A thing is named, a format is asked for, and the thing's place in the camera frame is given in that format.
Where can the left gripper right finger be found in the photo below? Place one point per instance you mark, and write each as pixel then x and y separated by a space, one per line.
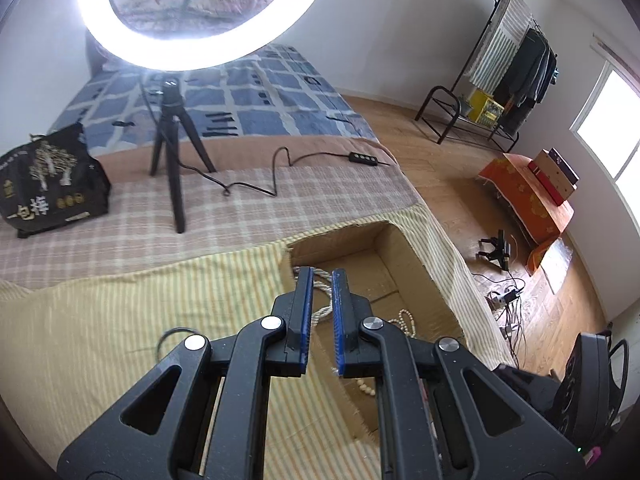
pixel 442 414

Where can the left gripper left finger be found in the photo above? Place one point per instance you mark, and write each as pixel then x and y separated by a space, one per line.
pixel 201 412

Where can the yellow striped cloth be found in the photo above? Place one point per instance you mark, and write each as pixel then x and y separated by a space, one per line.
pixel 69 351

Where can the cardboard box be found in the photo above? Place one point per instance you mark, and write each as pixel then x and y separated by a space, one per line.
pixel 383 267

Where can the black device on floor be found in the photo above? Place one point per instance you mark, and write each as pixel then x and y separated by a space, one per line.
pixel 497 250

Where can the orange covered low table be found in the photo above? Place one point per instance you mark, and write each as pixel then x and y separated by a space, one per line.
pixel 543 220

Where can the brown red gift box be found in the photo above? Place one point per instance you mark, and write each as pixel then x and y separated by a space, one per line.
pixel 556 176

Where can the pink plaid bed sheet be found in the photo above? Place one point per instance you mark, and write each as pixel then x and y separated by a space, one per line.
pixel 266 188

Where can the black printed snack bag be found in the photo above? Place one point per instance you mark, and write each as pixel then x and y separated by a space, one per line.
pixel 52 182

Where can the yellow box on rack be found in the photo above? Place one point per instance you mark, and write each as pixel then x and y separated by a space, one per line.
pixel 484 110

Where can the blue patchwork bedspread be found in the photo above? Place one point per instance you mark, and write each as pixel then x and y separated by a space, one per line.
pixel 273 92

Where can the black tripod stand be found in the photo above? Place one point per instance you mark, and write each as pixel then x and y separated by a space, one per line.
pixel 173 115

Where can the black clothes rack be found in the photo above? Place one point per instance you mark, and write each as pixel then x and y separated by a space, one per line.
pixel 445 109

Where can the dark hanging clothes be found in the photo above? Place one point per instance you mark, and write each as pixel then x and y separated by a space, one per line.
pixel 532 71

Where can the striped hanging cloth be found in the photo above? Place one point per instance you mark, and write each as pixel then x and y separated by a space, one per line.
pixel 499 44

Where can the floral folded quilt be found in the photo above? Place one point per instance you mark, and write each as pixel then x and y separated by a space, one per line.
pixel 199 14

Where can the power strip with cables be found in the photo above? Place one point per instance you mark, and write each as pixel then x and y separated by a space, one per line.
pixel 505 303

